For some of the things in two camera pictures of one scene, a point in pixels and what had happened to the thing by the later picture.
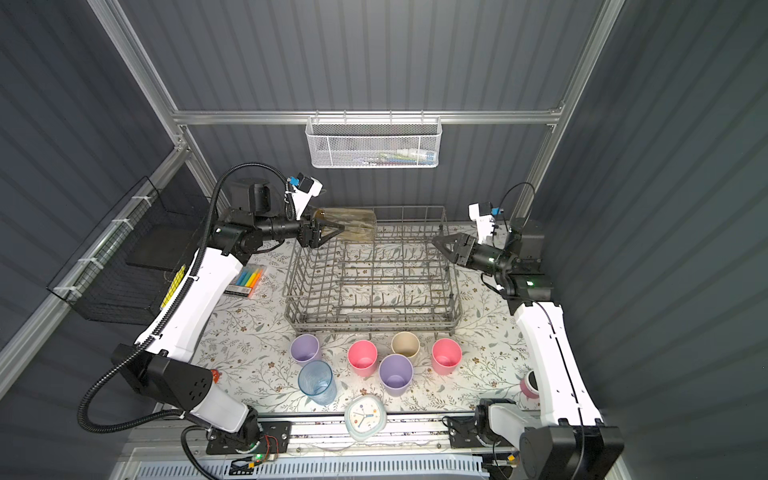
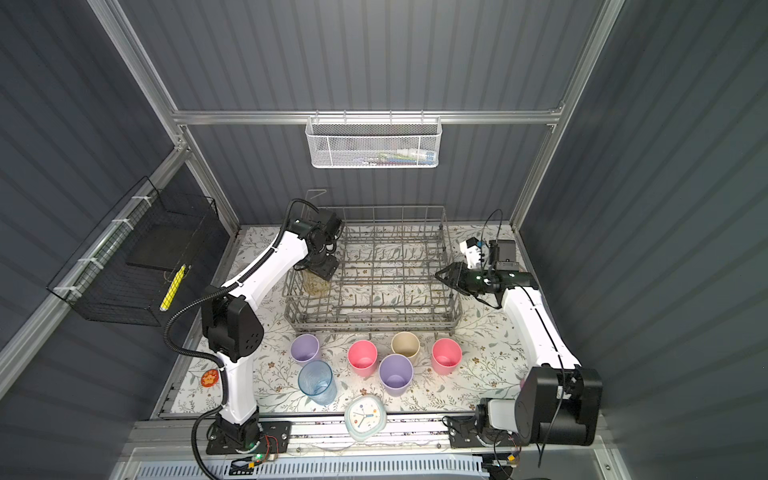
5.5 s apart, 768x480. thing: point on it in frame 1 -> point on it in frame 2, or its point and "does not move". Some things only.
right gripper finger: x=448 y=253 -> x=454 y=283
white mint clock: x=365 y=415 does not move
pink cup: x=445 y=355 does not move
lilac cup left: x=304 y=347 does not move
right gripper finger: x=454 y=240 -> x=451 y=272
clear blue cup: x=317 y=381 does not move
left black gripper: x=314 y=238 -> x=329 y=269
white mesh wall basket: x=374 y=142 does not move
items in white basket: x=400 y=157 does not move
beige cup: x=405 y=343 does not move
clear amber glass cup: x=359 y=225 -> x=315 y=284
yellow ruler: x=178 y=277 does not move
